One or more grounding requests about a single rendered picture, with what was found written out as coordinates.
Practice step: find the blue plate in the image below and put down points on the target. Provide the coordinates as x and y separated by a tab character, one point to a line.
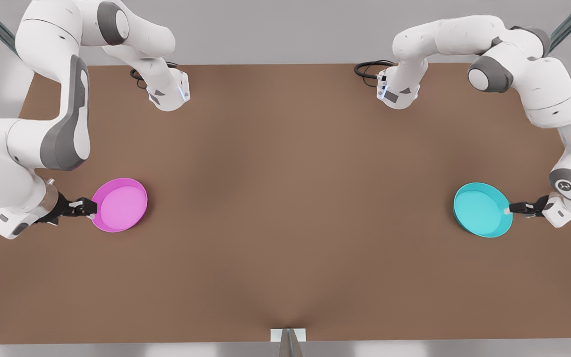
483	209

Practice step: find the pink plate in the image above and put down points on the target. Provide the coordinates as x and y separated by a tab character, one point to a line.
120	204

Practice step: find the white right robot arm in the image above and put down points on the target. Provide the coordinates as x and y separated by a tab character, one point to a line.
62	134

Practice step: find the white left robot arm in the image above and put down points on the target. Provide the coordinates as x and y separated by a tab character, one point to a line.
538	84

